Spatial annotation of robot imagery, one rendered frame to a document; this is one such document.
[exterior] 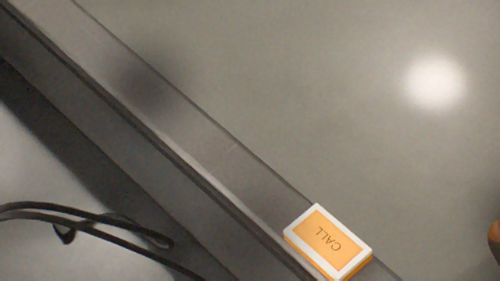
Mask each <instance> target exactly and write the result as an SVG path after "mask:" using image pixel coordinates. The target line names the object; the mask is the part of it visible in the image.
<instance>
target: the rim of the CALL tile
mask: <svg viewBox="0 0 500 281"><path fill-rule="evenodd" d="M315 210H317V211H319V212H321V213H322V215H323V216H324V217H325V218H327V219H328V220H329V221H331V222H332V223H333V224H334V225H335V226H336V227H337V228H338V229H339V230H340V231H342V232H344V233H345V234H346V235H347V236H348V237H349V238H350V239H351V240H352V241H354V242H356V243H357V244H358V245H359V246H360V247H361V248H362V249H363V251H362V252H361V253H359V254H358V255H357V256H356V257H355V258H353V259H352V260H351V261H350V262H349V263H348V264H347V265H346V266H345V267H344V268H343V269H340V270H339V271H337V270H336V269H335V268H334V267H332V266H331V265H330V264H328V263H327V262H326V261H325V260H324V259H323V258H322V257H321V256H320V255H319V254H317V253H316V252H315V251H314V250H313V249H312V248H311V247H310V246H309V245H308V244H307V243H304V242H303V241H302V240H301V239H300V237H299V236H297V235H296V234H295V233H294V232H292V230H293V229H294V228H295V227H296V226H297V225H298V224H299V223H300V222H302V221H303V220H304V219H306V218H308V217H309V216H310V214H311V213H313V212H314V211H315ZM284 235H285V236H287V237H288V239H289V240H290V241H291V242H292V243H295V244H296V245H297V246H298V247H299V248H300V249H302V251H303V252H304V253H306V254H307V255H308V256H309V257H310V258H311V259H312V260H313V261H314V262H315V263H316V264H318V265H319V266H320V267H321V268H322V269H324V270H325V271H326V272H327V274H328V275H330V276H332V277H333V278H334V279H335V280H336V281H342V280H343V278H345V277H346V276H347V275H348V274H349V273H350V272H351V271H352V270H353V269H355V268H356V267H357V266H358V265H359V264H361V263H362V262H363V261H365V259H366V258H368V257H369V256H370V255H371V254H372V250H371V249H370V247H369V246H368V245H366V244H365V243H363V242H362V241H361V240H360V239H359V238H358V237H357V236H356V235H355V234H354V233H352V232H350V231H349V230H348V229H347V228H346V227H344V225H343V224H342V223H340V222H339V221H337V220H336V218H334V217H333V216H332V215H331V214H330V213H329V212H327V211H326V210H325V209H324V208H322V207H321V206H320V205H319V204H314V205H313V206H312V207H311V208H310V209H309V210H308V211H306V212H304V213H303V214H302V215H301V216H300V217H299V218H298V219H296V220H295V221H294V222H293V223H291V224H290V225H289V226H288V227H287V228H286V229H285V230H284Z"/></svg>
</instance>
